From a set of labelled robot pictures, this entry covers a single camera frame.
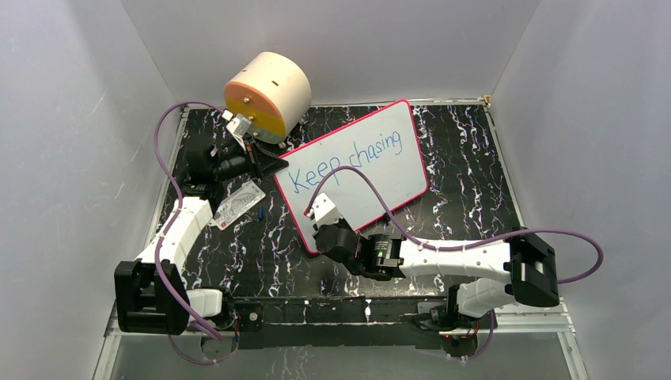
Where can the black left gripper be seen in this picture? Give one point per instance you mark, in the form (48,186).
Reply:
(260,163)

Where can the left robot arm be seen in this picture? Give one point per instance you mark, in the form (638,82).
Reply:
(219,183)

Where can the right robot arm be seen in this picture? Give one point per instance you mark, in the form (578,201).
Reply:
(516,269)

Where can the clear plastic marker package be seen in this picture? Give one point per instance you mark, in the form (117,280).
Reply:
(238,203)

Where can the round pastel drawer cabinet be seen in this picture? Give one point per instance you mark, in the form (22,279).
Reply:
(273,92)

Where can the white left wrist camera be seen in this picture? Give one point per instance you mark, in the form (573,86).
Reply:
(236,128)

